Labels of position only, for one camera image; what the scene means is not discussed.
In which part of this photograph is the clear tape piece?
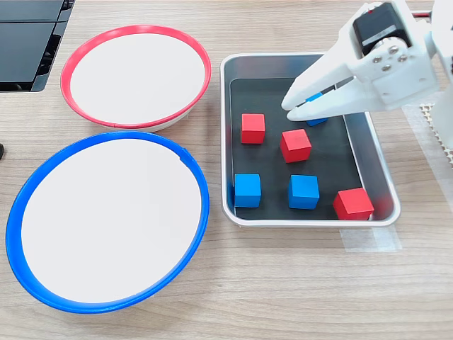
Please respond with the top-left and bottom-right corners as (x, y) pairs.
(401, 104), (453, 213)
(339, 226), (403, 253)

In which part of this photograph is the black tray mat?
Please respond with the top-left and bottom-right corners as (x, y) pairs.
(229, 77), (371, 220)

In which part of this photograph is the red-rimmed white plate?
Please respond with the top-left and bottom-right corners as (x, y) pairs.
(59, 24), (212, 132)

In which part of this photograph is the black flat device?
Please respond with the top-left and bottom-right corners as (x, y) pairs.
(0, 0), (76, 93)

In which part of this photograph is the blue-rimmed white plate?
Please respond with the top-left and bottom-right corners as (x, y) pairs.
(5, 130), (210, 315)

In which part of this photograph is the steel tray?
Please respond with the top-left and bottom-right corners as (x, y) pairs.
(219, 52), (402, 228)

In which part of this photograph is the blue cube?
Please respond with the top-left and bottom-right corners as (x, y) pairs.
(233, 173), (262, 209)
(287, 174), (320, 210)
(304, 92), (329, 127)

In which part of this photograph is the pale perforated base plate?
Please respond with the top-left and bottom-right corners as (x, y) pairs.
(419, 102), (453, 167)

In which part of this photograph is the red cube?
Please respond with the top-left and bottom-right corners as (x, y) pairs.
(332, 187), (375, 221)
(240, 113), (266, 145)
(279, 128), (313, 164)

